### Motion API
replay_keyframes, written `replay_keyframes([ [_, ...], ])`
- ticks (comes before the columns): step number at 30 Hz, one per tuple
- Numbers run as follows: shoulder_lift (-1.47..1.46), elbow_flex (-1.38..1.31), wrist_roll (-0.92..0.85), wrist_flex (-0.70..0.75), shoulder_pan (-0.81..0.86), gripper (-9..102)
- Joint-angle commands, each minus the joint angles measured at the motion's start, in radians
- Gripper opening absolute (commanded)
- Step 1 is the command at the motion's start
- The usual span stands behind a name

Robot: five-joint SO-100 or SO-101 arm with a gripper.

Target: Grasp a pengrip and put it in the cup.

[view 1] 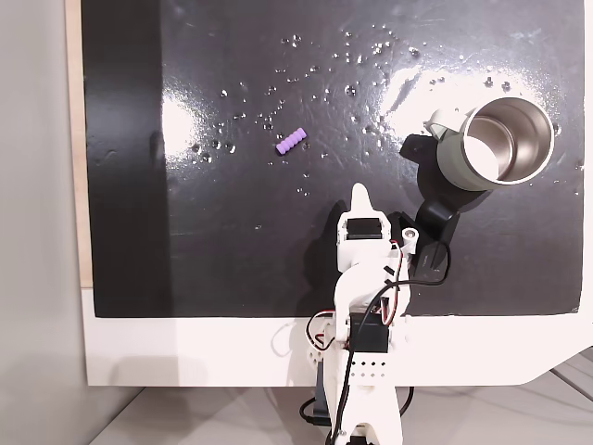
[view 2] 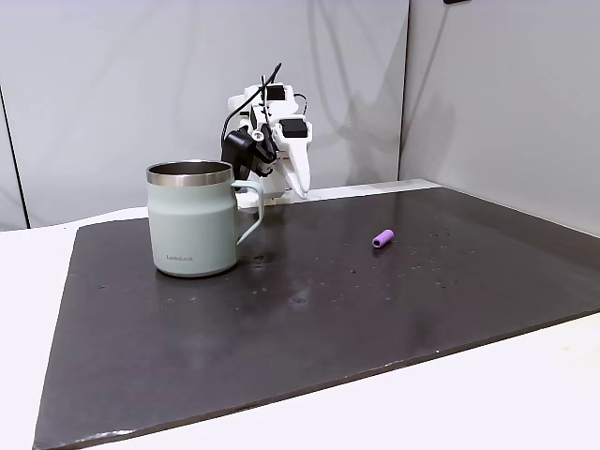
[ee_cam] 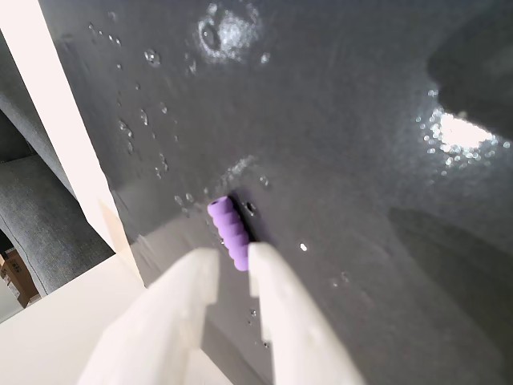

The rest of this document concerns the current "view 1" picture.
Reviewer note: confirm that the black glossy mat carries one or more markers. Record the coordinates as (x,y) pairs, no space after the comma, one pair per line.
(231,232)

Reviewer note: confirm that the light wooden board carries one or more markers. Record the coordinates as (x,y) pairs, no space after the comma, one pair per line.
(73,139)

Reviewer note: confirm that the pale green steel mug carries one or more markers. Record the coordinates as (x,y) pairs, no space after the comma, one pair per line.
(451,157)

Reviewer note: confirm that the purple ribbed pen grip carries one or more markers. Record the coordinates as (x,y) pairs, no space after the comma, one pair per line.
(291,141)

